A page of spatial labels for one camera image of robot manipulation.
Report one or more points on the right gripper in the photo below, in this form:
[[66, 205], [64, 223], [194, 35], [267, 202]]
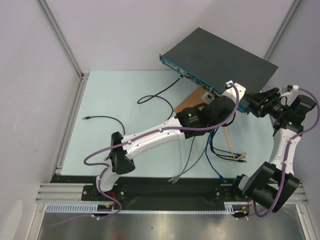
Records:
[[256, 105]]

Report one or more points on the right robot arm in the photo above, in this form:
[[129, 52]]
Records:
[[274, 182]]

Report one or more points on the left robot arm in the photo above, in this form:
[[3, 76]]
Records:
[[190, 122]]

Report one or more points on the wooden base board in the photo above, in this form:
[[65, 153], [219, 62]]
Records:
[[191, 100]]

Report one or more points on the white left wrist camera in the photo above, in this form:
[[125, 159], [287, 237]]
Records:
[[234, 91]]

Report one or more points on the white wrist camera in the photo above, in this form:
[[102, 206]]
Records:
[[287, 91], [234, 91]]

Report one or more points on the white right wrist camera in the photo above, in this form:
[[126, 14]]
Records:
[[287, 91]]

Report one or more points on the metal switch stand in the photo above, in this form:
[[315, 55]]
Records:
[[207, 97]]

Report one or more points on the blue-faced black network switch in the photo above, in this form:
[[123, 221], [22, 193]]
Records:
[[210, 61]]

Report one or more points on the right aluminium frame post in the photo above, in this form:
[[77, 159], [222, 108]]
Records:
[[282, 28]]

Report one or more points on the aluminium frame post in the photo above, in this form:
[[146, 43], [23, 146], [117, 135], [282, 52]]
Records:
[[282, 28], [54, 25]]

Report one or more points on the black cable teal plug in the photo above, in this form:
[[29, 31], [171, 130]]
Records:
[[148, 98]]

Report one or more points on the white slotted cable duct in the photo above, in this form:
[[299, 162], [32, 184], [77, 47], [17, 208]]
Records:
[[104, 208]]

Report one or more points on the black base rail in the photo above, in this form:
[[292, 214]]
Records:
[[158, 194]]

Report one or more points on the left aluminium frame post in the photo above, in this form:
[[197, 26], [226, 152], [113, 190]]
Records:
[[54, 25]]

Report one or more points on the aluminium front frame rail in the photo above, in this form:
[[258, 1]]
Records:
[[72, 193]]

